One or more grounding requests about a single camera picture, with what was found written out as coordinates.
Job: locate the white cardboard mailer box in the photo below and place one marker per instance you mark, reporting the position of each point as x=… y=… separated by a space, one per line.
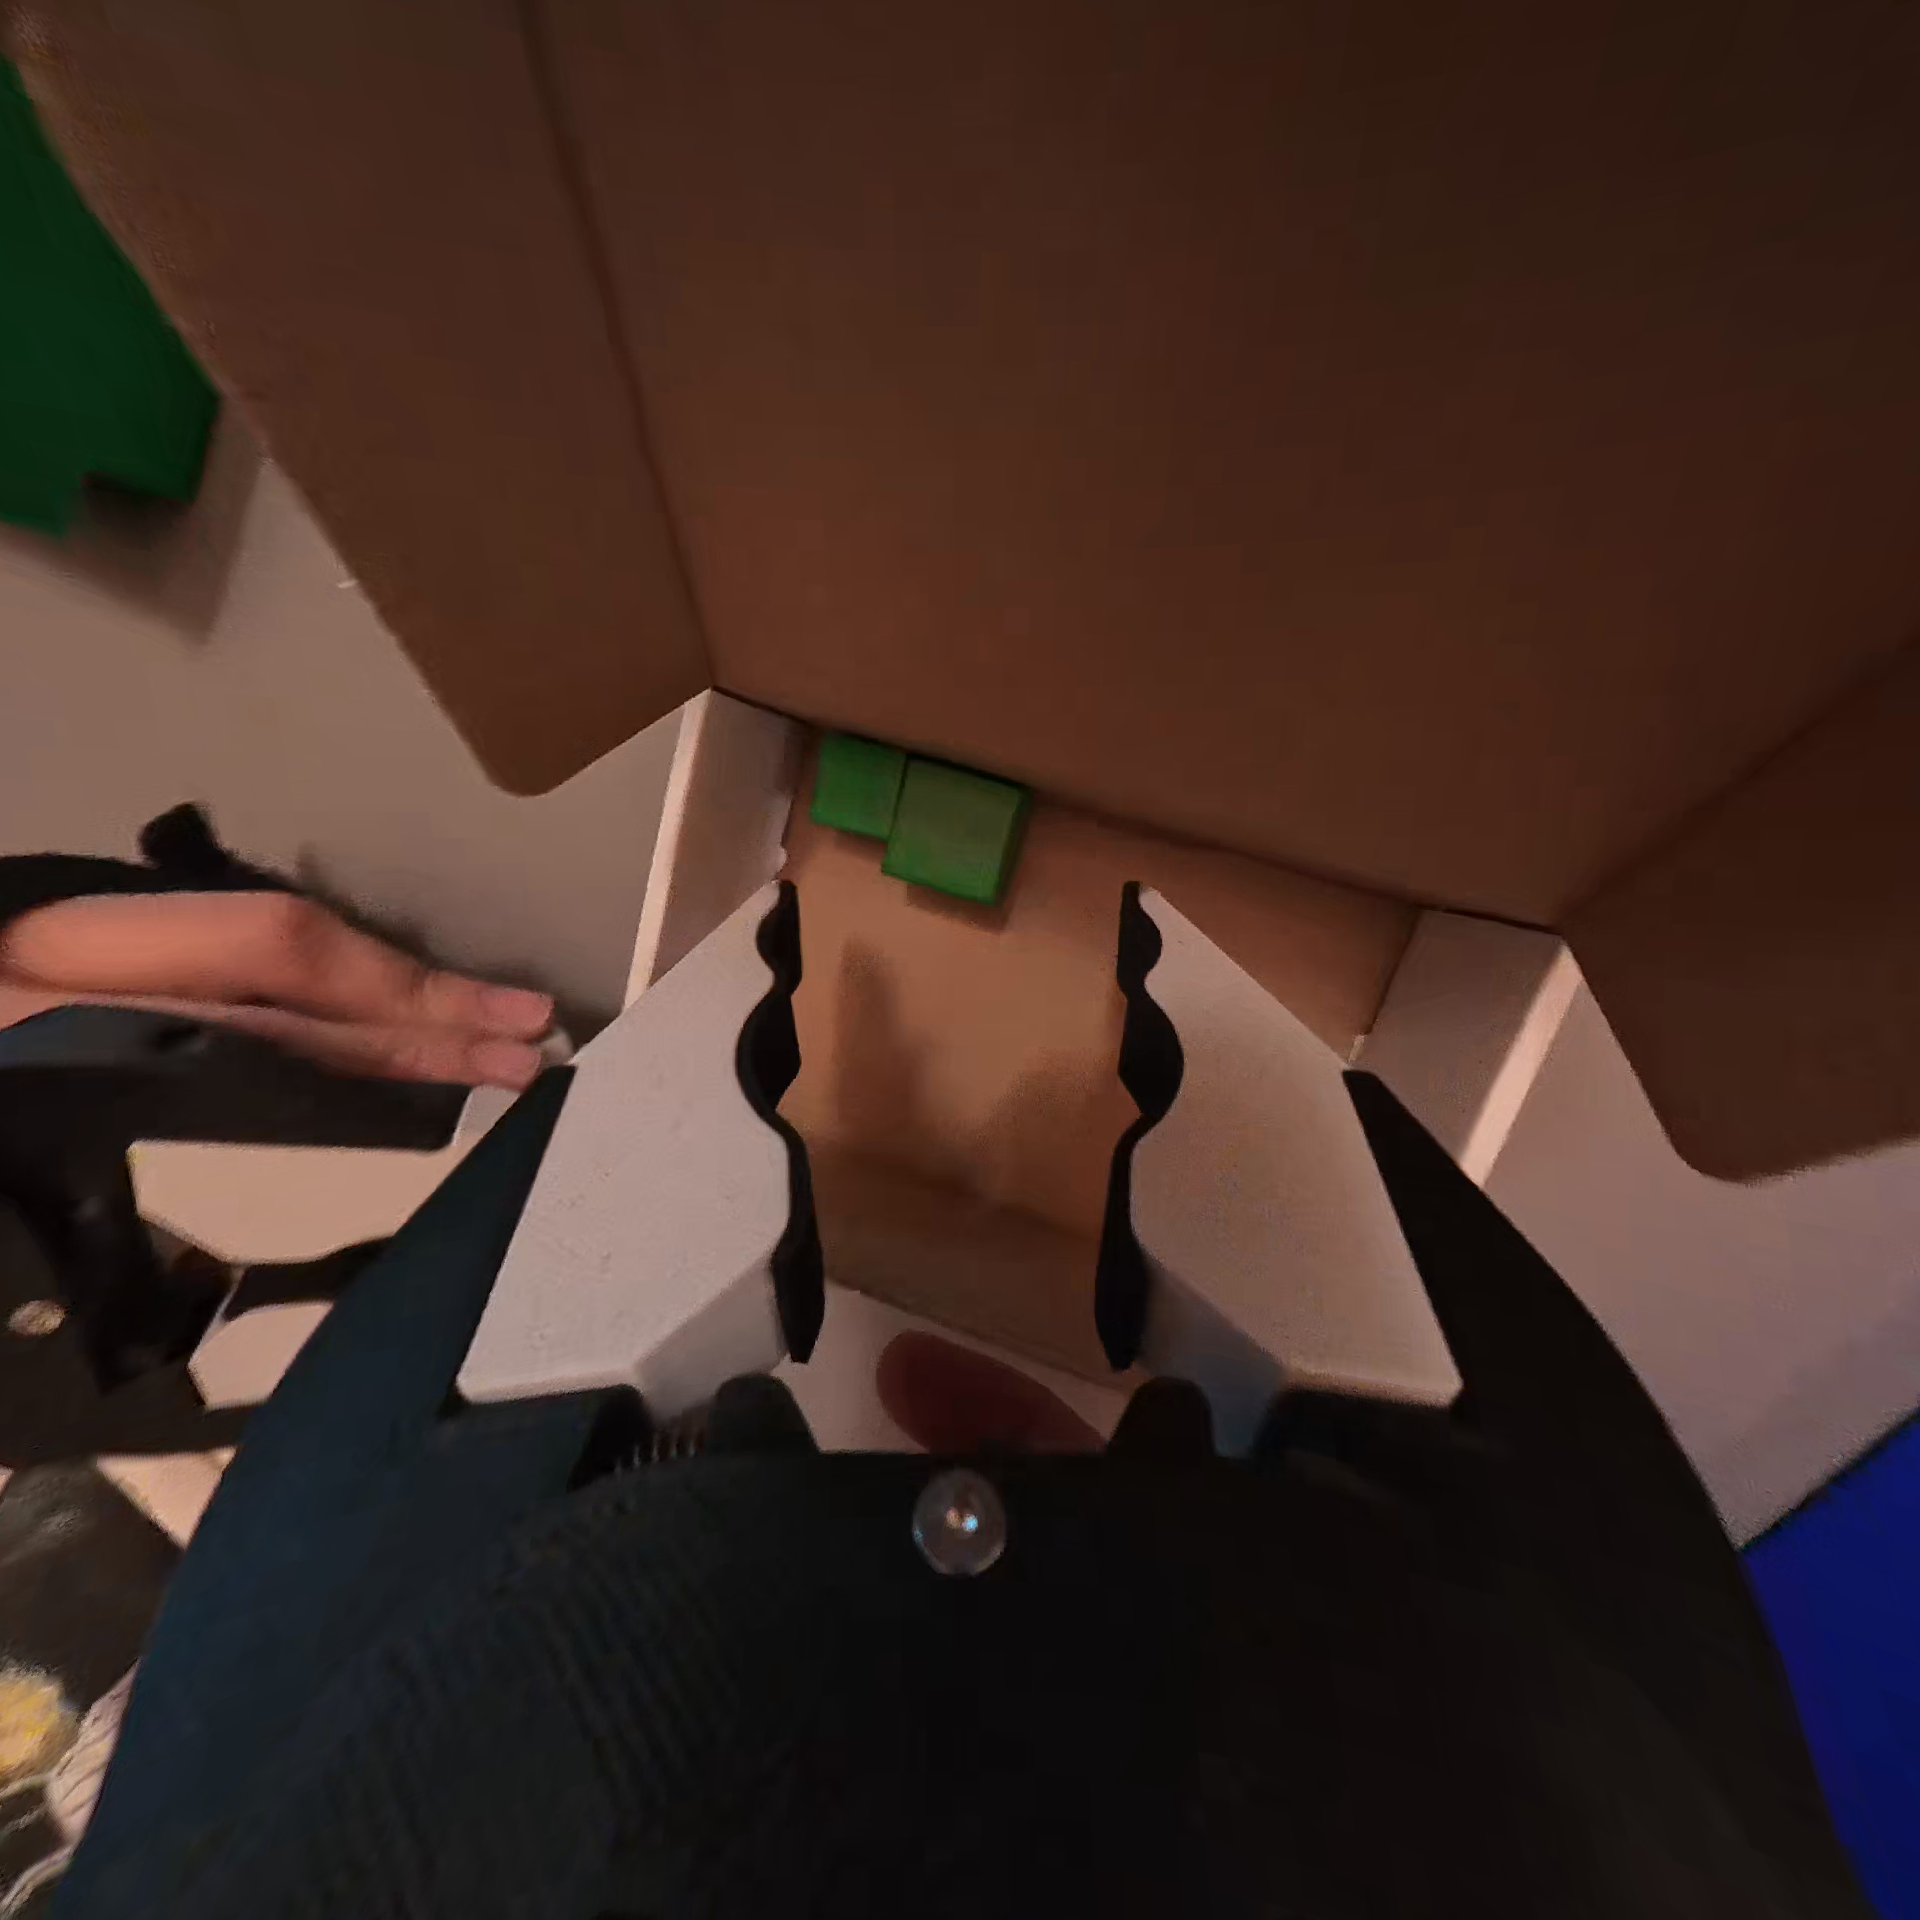
x=1124 y=375

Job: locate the green plastic bin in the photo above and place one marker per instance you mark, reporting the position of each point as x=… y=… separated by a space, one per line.
x=90 y=330

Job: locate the person's right hand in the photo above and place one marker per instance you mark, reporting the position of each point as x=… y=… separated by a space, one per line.
x=974 y=1394

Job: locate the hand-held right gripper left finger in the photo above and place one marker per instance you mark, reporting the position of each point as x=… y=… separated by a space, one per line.
x=630 y=1230

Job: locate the person's left hand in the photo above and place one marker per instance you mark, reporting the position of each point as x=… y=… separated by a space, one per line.
x=300 y=975

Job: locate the blue plastic bin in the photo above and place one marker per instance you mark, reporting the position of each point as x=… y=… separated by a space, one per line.
x=1843 y=1650

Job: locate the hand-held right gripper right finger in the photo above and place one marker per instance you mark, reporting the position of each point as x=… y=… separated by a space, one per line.
x=1288 y=1230

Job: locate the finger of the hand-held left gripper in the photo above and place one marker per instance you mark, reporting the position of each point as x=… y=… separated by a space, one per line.
x=254 y=1357
x=518 y=1085

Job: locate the person's dark printed clothing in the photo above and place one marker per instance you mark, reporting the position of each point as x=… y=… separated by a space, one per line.
x=61 y=1650

